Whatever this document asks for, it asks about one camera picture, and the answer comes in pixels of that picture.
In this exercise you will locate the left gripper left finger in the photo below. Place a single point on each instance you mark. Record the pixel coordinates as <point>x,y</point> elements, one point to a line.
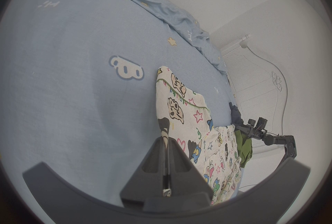
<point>147,178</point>

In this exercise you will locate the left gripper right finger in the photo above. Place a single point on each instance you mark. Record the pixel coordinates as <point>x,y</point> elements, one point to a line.
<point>186,178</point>

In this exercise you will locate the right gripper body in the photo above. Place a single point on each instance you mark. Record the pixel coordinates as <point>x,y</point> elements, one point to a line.
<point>253,132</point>

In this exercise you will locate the white printed pyjama top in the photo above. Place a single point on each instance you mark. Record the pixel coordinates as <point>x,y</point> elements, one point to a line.
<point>186,111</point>

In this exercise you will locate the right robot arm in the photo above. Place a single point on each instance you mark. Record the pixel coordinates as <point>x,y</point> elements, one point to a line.
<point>284,141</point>

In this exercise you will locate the dark blue garment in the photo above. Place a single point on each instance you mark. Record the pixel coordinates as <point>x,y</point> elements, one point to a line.
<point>236,116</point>

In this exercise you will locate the green shorts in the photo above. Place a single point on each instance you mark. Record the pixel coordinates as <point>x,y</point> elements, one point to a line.
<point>245,150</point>

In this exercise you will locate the pale blue quilt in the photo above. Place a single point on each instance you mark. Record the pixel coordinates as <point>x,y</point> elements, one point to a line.
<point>166,10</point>

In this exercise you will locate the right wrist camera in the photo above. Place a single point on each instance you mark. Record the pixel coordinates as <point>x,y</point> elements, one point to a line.
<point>251,122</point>

